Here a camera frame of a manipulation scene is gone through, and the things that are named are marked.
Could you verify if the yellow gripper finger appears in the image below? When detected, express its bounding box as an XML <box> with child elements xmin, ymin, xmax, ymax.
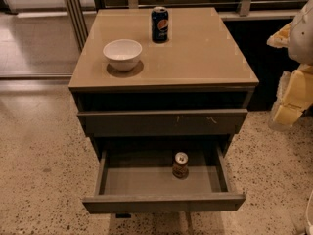
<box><xmin>268</xmin><ymin>64</ymin><xmax>313</xmax><ymax>131</ymax></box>
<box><xmin>267</xmin><ymin>23</ymin><xmax>291</xmax><ymax>48</ymax></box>

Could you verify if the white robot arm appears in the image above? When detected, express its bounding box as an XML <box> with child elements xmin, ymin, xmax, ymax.
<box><xmin>267</xmin><ymin>0</ymin><xmax>313</xmax><ymax>131</ymax></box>

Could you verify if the blue Pepsi can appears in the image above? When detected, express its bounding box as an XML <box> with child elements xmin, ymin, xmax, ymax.
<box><xmin>151</xmin><ymin>6</ymin><xmax>169</xmax><ymax>43</ymax></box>

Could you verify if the closed top drawer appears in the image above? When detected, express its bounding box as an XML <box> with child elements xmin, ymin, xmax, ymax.
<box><xmin>77</xmin><ymin>109</ymin><xmax>247</xmax><ymax>137</ymax></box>

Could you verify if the grey drawer cabinet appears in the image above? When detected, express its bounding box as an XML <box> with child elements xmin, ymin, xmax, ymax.
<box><xmin>67</xmin><ymin>7</ymin><xmax>260</xmax><ymax>220</ymax></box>

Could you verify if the open middle drawer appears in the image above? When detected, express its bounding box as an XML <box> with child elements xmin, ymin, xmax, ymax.
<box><xmin>83</xmin><ymin>146</ymin><xmax>246</xmax><ymax>214</ymax></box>

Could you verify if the white ceramic bowl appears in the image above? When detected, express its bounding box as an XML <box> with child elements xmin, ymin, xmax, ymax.
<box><xmin>103</xmin><ymin>39</ymin><xmax>142</xmax><ymax>71</ymax></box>

